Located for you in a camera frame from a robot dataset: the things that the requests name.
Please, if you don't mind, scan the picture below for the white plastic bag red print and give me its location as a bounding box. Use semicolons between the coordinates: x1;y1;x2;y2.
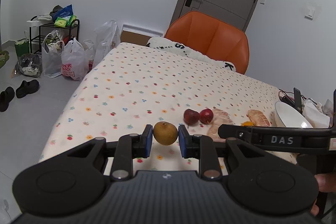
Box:
61;38;89;81

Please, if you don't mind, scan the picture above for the black shoe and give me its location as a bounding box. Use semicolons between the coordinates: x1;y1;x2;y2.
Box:
15;80;40;98
0;86;15;112

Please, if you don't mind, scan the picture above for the black shoe far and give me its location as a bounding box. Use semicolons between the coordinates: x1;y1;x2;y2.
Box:
0;86;15;112

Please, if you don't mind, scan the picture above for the small yellow citrus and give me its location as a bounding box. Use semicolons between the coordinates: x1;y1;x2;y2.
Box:
241;121;255;127

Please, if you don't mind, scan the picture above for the dark transparent bag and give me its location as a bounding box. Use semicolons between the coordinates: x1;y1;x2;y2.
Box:
14;53;43;78

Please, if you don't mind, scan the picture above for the black shoe near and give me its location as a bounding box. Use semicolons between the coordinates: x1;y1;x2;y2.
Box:
15;80;40;98

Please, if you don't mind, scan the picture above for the white light switch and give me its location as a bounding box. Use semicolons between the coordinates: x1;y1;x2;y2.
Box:
305;5;315;20

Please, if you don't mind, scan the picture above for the green slipper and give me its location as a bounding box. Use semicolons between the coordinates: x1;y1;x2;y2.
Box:
0;51;10;68

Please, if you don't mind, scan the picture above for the white ceramic bowl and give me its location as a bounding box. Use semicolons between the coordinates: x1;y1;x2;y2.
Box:
274;101;313;128

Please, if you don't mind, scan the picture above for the white fluffy cushion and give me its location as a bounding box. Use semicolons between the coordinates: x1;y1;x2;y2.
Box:
146;36;236;72

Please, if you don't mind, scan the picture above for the black metal shelf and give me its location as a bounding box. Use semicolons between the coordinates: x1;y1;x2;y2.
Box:
28;16;80;54

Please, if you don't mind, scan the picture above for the orange chair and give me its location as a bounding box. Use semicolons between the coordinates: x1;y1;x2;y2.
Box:
165;11;249;74

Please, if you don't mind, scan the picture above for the green bag on floor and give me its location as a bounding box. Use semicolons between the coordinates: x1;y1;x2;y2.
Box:
14;39;30;58

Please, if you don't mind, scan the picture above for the green package on shelf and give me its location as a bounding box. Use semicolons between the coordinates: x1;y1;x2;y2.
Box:
54;15;77;27

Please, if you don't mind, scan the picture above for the translucent bag with groceries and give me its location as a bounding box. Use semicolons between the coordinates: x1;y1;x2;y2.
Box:
42;30;64;79

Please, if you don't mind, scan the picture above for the small peeled pomelo segment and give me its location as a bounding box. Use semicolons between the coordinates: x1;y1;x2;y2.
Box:
247;110;270;127

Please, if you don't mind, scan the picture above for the brown round fruit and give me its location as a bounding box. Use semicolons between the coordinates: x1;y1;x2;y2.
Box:
153;121;178;145

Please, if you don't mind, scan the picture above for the floral tablecloth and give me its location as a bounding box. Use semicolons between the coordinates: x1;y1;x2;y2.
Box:
38;41;299;177

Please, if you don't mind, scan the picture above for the blue package on shelf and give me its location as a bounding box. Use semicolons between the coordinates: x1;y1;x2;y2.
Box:
50;5;74;21

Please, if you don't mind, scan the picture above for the clear plastic bag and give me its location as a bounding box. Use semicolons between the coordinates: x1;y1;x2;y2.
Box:
93;20;121;67

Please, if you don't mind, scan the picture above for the white tissue paper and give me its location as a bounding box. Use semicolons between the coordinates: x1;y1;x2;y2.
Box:
302;100;330;128

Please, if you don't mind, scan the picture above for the dark red fruit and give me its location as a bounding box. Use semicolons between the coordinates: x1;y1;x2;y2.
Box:
183;109;200;125

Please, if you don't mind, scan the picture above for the large peeled pomelo piece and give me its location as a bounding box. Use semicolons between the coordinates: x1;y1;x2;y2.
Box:
207;109;234;142

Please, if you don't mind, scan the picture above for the right hand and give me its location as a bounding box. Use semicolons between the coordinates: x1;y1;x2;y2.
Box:
310;173;336;217

